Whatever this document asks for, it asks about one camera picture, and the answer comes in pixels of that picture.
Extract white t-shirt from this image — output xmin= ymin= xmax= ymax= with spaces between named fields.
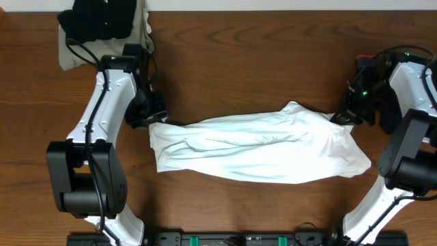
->
xmin=149 ymin=101 xmax=371 ymax=184

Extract folded black garment on stack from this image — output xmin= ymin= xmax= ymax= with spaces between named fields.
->
xmin=57 ymin=0 xmax=137 ymax=44

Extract black garment with red trim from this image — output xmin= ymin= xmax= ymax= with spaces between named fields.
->
xmin=356 ymin=54 xmax=402 ymax=134

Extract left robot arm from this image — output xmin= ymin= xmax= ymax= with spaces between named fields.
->
xmin=46 ymin=44 xmax=168 ymax=245

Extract folded khaki garment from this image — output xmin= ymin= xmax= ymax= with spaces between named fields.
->
xmin=58 ymin=0 xmax=155 ymax=70

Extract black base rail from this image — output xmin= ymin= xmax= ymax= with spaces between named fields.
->
xmin=66 ymin=230 xmax=410 ymax=246

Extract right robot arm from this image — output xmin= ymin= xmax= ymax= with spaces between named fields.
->
xmin=326 ymin=45 xmax=436 ymax=245

